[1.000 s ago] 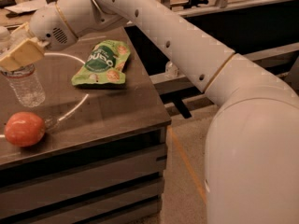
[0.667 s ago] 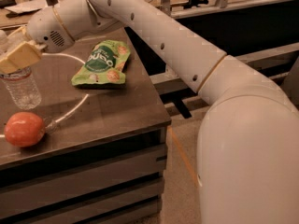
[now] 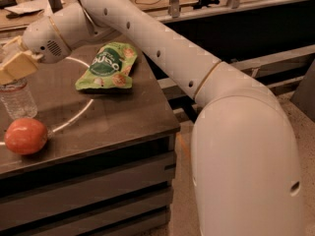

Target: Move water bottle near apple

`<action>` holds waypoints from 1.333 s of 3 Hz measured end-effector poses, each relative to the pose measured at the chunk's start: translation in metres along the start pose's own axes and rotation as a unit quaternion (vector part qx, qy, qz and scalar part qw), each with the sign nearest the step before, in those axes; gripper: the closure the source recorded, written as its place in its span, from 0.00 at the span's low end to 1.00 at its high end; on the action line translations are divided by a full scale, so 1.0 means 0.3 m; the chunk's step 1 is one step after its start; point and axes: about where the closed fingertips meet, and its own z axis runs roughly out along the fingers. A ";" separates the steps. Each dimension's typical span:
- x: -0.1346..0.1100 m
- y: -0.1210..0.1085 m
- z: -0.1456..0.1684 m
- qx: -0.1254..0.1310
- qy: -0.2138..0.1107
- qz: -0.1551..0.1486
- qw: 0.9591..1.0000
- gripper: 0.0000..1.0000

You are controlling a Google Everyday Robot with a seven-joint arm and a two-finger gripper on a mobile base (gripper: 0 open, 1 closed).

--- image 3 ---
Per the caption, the green snack bag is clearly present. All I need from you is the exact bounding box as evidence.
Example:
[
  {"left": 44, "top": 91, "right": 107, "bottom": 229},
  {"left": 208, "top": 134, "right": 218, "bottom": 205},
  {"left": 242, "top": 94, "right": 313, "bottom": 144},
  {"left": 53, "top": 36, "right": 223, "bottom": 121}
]
[{"left": 75, "top": 42, "right": 138, "bottom": 91}]

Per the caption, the left metal bracket post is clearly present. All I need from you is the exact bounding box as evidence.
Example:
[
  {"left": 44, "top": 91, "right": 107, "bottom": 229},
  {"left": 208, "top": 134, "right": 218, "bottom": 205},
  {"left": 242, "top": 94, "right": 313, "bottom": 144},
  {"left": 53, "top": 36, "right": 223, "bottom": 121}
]
[{"left": 48, "top": 0, "right": 63, "bottom": 13}]

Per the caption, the red apple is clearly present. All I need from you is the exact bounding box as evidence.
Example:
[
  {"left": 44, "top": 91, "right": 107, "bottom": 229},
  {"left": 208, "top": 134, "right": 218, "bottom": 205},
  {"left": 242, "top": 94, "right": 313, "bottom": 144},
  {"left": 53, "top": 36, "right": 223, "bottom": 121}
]
[{"left": 4, "top": 118, "right": 48, "bottom": 155}]

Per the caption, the grey drawer cabinet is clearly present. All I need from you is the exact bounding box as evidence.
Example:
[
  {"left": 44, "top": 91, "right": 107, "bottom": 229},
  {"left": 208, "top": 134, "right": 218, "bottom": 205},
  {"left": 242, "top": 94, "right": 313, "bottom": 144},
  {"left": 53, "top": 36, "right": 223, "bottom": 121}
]
[{"left": 0, "top": 45, "right": 180, "bottom": 236}]

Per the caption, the white paper sheet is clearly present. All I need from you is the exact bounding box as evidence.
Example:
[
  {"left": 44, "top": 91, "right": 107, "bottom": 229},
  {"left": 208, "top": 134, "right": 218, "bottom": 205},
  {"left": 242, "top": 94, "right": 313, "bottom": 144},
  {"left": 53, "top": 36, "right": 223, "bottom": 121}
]
[{"left": 5, "top": 5, "right": 41, "bottom": 15}]

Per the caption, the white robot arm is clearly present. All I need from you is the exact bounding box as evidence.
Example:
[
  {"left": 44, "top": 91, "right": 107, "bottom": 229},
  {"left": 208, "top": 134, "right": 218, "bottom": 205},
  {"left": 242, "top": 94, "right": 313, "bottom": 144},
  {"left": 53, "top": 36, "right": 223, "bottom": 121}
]
[{"left": 1, "top": 0, "right": 304, "bottom": 236}]

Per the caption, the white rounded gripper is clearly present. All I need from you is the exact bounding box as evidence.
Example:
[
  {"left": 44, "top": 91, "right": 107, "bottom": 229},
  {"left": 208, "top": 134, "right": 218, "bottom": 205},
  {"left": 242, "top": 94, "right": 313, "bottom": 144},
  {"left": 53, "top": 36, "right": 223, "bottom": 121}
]
[{"left": 0, "top": 17, "right": 71, "bottom": 85}]

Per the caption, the clear plastic water bottle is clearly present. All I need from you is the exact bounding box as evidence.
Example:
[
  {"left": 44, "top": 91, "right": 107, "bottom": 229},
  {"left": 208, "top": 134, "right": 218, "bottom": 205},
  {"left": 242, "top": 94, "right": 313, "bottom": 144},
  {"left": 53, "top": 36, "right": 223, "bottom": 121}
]
[{"left": 0, "top": 78, "right": 37, "bottom": 120}]

